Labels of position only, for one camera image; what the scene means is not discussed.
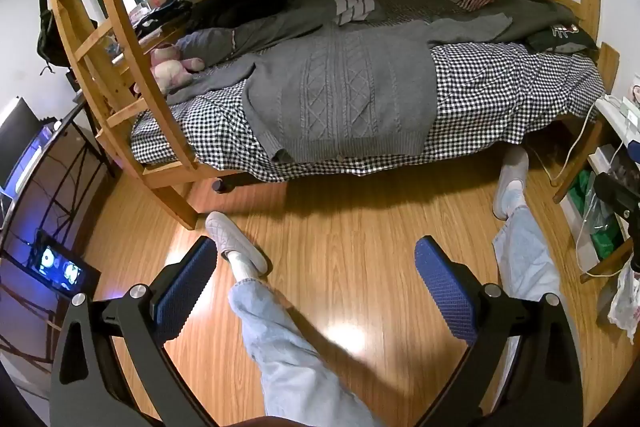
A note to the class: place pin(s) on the wooden side table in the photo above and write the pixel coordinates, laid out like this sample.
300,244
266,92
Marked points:
607,62

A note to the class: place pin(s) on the black hanging backpack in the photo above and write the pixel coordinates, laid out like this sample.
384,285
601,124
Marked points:
50,27

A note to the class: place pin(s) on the person's right leg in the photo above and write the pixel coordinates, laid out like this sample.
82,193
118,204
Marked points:
527,257

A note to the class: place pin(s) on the white right shoe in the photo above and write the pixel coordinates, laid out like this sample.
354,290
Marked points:
512,182

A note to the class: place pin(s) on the person's leg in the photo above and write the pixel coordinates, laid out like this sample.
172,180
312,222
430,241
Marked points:
527,257
290,357

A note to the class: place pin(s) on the black bed caster wheel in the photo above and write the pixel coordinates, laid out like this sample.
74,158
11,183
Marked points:
220,186

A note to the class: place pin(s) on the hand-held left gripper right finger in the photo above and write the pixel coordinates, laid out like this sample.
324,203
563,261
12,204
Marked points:
447,292

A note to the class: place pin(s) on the white plastic bag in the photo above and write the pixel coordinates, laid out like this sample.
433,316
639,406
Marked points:
625,302

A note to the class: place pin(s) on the black metal desk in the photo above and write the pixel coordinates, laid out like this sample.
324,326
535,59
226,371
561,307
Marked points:
65,157

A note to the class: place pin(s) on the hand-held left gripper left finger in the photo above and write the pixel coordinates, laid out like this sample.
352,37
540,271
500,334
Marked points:
185,297

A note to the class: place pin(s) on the wooden bunk bed frame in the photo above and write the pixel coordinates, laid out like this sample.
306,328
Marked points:
125,32

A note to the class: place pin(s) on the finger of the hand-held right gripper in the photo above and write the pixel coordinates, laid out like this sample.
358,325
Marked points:
617,197

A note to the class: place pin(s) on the computer monitor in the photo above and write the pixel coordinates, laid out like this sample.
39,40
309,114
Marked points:
17,142

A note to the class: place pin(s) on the white power strip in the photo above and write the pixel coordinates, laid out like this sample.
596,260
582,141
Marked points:
617,114

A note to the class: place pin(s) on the person's left leg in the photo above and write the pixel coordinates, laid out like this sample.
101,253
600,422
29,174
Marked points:
290,357

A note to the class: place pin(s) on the black white checkered bed sheet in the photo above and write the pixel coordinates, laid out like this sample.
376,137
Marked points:
500,97

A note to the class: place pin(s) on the grey duvet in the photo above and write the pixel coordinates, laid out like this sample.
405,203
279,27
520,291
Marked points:
300,2

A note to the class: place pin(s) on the white left shoe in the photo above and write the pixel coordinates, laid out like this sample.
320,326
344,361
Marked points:
232,239

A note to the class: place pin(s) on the computer case with lit fans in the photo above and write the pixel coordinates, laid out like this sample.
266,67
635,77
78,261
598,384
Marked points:
57,263

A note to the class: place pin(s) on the dark printed garment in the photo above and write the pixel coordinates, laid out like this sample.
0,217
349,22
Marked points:
560,38

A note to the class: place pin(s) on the pink plush toy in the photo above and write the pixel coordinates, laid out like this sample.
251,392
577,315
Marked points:
170,72

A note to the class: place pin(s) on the grey green blanket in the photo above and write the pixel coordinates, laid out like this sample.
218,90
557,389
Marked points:
540,12

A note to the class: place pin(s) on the white shoe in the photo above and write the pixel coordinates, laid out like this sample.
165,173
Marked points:
232,239
512,182

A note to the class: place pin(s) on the green plastic bag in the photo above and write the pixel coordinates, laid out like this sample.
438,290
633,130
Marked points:
602,237

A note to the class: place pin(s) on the red white striped cloth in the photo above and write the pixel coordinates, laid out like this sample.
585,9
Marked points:
477,0

